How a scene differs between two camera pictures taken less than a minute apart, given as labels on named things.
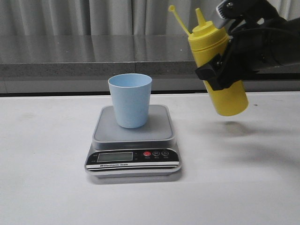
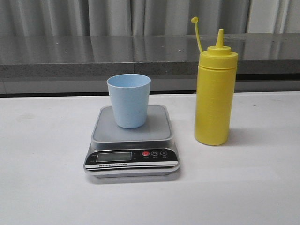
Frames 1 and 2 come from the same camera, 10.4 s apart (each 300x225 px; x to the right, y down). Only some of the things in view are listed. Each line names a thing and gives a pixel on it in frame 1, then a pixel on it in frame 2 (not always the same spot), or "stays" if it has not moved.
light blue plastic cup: x=131 y=93 stays
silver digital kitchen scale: x=148 y=152 stays
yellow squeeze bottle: x=207 y=41 → x=215 y=84
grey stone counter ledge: x=95 y=56 stays
